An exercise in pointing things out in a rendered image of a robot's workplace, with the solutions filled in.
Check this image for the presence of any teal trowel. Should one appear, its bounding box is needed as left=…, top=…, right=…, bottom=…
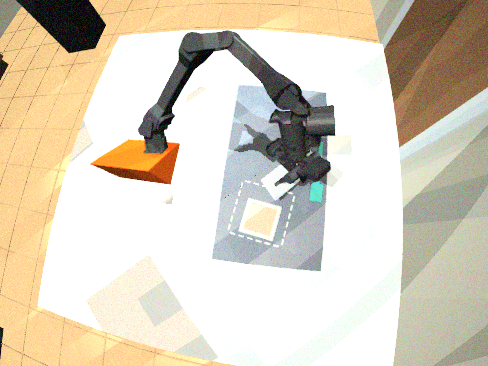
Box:
left=309, top=142, right=324, bottom=203

